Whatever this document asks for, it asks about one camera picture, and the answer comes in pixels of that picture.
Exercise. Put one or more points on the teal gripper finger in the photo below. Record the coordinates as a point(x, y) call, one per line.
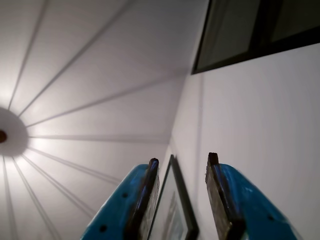
point(117, 207)
point(245, 205)

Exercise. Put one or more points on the white dome ceiling lamp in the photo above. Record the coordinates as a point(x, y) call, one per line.
point(13, 130)

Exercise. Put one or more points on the dark framed window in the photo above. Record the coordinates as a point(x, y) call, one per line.
point(230, 32)

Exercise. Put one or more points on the black framed wall picture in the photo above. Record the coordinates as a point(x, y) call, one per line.
point(183, 200)

